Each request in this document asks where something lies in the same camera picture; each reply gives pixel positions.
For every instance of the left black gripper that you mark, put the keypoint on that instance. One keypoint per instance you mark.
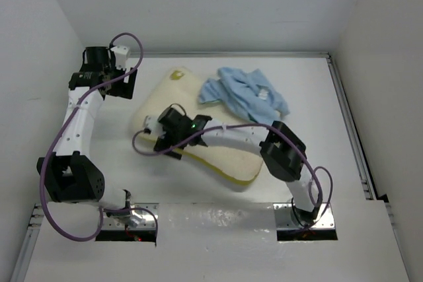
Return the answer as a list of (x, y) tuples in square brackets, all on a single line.
[(125, 90)]

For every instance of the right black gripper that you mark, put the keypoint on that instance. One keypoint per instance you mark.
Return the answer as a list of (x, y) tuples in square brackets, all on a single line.
[(166, 142)]

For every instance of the cream pillow yellow edge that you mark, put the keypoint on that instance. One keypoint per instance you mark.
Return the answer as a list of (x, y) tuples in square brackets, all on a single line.
[(179, 88)]

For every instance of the light blue pillowcase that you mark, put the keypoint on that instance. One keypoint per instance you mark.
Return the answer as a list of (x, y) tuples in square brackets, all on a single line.
[(249, 96)]

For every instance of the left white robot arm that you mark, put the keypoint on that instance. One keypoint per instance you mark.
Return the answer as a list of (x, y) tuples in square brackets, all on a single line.
[(71, 177)]

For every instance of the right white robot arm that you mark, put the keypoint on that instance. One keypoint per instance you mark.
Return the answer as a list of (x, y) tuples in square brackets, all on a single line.
[(279, 147)]

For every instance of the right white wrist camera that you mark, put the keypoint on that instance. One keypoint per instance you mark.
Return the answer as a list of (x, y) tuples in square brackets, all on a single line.
[(151, 126)]

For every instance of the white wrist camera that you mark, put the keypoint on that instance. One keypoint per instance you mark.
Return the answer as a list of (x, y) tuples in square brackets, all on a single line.
[(151, 126), (121, 54)]

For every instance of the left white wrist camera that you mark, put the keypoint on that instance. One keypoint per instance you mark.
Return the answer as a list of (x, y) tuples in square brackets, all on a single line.
[(121, 54)]

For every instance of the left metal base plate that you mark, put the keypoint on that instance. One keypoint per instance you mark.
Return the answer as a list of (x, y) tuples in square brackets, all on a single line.
[(140, 217)]

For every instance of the metal base plate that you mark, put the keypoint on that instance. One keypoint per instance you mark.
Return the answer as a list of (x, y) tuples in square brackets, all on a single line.
[(287, 217), (140, 217)]

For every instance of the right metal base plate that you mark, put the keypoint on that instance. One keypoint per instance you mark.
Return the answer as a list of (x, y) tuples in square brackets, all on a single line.
[(287, 217)]

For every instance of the aluminium table frame rail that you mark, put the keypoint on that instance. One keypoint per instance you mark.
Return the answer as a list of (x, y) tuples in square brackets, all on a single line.
[(320, 115)]

